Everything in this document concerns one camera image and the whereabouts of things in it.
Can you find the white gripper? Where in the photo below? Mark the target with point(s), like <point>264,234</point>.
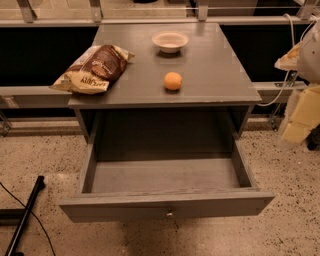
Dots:
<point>310,60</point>

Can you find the orange fruit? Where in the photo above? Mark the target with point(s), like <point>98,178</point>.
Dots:
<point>172,81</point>

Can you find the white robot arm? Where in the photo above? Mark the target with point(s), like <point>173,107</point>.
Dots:
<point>309,58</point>

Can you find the open grey top drawer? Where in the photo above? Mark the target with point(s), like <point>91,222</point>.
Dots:
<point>213,186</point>

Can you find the grey cabinet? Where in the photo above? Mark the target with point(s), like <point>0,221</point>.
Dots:
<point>211,72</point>

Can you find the white bowl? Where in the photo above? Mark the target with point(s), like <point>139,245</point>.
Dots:
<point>170,41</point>

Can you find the brown chip bag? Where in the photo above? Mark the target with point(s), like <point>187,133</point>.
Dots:
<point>93,72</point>

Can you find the black metal stand leg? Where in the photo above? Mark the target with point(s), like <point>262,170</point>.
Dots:
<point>19,217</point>

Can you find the metal railing frame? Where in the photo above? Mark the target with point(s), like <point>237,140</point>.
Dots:
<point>18,13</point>

